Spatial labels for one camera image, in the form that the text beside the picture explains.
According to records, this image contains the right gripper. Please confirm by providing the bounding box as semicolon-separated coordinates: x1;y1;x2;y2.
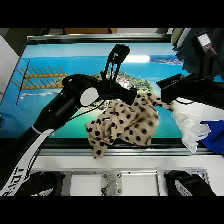
156;74;203;105

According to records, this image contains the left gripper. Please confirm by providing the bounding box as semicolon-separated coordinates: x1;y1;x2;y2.
99;80;138;105

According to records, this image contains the beige black-dotted garment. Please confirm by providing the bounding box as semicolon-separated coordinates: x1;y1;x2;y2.
85;92;173;159

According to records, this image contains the dark blue garment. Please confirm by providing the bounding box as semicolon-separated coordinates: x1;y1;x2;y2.
171;28;224;81

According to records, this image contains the white garment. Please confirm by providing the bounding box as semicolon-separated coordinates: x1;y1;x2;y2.
170;97;224;154

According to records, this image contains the silver frame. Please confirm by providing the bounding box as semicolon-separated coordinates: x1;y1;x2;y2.
25;145;224;197

